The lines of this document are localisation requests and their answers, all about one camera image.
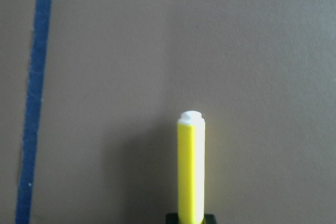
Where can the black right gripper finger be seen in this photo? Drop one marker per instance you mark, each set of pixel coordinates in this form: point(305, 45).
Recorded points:
point(172, 218)

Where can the yellow highlighter pen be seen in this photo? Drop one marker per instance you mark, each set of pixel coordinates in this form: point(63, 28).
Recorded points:
point(191, 166)

